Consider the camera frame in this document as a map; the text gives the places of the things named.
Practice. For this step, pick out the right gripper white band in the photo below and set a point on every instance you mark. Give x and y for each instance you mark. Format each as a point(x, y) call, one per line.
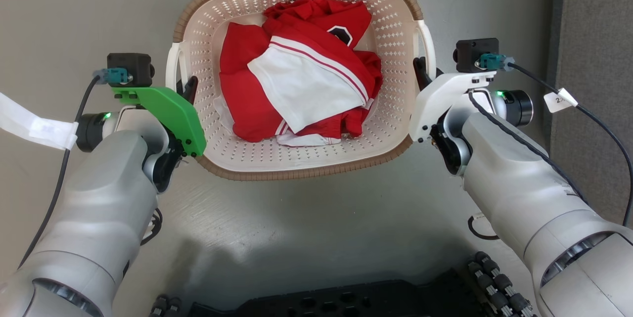
point(435, 102)

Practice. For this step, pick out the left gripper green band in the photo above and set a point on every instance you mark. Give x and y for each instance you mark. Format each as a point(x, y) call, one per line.
point(173, 114)

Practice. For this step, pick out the cream perforated laundry basket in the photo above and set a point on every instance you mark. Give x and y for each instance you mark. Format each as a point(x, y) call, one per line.
point(296, 158)

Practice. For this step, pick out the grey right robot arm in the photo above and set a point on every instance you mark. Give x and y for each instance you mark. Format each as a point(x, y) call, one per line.
point(519, 183)

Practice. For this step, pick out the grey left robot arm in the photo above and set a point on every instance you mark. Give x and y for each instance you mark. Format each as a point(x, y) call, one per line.
point(99, 208)

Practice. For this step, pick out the red and white garment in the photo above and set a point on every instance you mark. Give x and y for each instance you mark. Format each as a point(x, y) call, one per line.
point(247, 89)

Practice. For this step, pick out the grey fabric sofa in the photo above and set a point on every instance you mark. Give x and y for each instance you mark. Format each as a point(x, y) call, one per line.
point(593, 35)

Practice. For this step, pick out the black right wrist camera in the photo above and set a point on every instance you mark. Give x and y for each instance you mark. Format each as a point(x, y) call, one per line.
point(474, 52)

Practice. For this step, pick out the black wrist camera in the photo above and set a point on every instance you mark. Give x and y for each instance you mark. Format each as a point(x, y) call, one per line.
point(133, 67)
point(474, 52)

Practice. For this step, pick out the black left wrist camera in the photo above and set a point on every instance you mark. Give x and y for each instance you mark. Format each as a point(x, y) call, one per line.
point(133, 67)

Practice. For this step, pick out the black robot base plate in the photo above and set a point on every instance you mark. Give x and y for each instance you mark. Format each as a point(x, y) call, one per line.
point(371, 297)

